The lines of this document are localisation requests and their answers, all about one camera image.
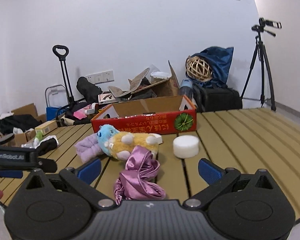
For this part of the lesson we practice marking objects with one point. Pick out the white foam cylinder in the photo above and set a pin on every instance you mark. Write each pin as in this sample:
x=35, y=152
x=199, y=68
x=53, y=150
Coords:
x=185, y=146

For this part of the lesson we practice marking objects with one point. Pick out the red fruit cardboard box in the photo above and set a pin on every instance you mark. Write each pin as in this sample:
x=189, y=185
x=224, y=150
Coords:
x=145, y=116

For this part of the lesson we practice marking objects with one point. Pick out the pink satin cloth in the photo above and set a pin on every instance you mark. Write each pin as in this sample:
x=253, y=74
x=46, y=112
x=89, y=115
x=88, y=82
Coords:
x=135, y=181

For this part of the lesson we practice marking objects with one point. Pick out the white paper packet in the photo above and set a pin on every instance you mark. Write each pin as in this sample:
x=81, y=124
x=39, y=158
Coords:
x=36, y=142

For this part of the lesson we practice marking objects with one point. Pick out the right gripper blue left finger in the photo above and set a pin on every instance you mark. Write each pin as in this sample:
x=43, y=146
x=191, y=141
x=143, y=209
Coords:
x=89, y=171

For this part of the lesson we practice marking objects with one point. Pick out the blue velvet bag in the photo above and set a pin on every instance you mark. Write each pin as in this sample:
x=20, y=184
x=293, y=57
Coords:
x=219, y=59

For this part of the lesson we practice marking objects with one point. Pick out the black sock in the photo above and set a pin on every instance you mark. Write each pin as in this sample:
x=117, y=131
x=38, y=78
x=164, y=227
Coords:
x=47, y=146

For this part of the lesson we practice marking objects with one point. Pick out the yellow blue plush toy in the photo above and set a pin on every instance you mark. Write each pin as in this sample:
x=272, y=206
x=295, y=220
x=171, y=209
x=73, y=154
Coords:
x=120, y=145

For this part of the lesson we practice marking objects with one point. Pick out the black camera tripod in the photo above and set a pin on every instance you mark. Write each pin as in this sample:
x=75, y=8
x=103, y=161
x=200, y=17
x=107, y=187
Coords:
x=260, y=58

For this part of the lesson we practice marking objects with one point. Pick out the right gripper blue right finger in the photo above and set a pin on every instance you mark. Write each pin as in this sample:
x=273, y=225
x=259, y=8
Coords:
x=210, y=172

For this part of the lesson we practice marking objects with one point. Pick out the black bag on floor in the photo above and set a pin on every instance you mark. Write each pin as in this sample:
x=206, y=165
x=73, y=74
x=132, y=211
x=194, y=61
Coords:
x=89, y=91

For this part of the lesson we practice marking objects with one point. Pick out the lavender fluffy headband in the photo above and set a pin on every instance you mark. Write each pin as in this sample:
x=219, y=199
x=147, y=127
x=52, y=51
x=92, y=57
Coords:
x=88, y=148

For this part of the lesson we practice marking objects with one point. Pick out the small yellow box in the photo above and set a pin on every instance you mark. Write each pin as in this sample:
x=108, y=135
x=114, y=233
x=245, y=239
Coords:
x=47, y=127

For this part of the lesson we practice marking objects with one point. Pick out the black suitcase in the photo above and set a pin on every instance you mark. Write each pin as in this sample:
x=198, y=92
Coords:
x=216, y=99

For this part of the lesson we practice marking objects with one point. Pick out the cardboard box with clothes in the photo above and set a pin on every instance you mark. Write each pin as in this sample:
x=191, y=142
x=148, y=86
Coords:
x=20, y=123

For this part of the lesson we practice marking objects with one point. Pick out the black trolley handle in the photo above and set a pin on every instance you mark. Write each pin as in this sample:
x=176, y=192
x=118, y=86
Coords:
x=62, y=52

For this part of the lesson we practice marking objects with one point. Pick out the open brown cardboard box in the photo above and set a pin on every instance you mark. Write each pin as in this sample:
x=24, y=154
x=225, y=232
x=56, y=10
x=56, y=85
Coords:
x=149, y=84

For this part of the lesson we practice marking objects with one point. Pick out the white wall outlet strip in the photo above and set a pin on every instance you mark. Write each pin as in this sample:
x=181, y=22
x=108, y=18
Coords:
x=102, y=77

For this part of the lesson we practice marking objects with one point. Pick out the blue water bottle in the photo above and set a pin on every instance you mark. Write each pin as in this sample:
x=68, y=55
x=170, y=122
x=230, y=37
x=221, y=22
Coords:
x=186, y=88

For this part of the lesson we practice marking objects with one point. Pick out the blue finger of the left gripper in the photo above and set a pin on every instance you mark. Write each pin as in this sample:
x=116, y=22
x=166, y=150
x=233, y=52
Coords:
x=11, y=174

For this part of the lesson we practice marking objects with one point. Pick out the woven rattan ball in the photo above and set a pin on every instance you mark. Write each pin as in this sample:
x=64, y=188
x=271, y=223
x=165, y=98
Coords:
x=197, y=68

